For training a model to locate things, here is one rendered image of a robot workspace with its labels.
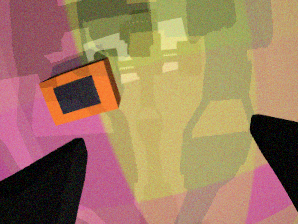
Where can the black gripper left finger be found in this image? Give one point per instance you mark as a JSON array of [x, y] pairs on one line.
[[49, 190]]

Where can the orange block with dark square face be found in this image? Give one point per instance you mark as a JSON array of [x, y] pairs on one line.
[[88, 90]]

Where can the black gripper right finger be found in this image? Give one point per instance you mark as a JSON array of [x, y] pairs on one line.
[[277, 139]]

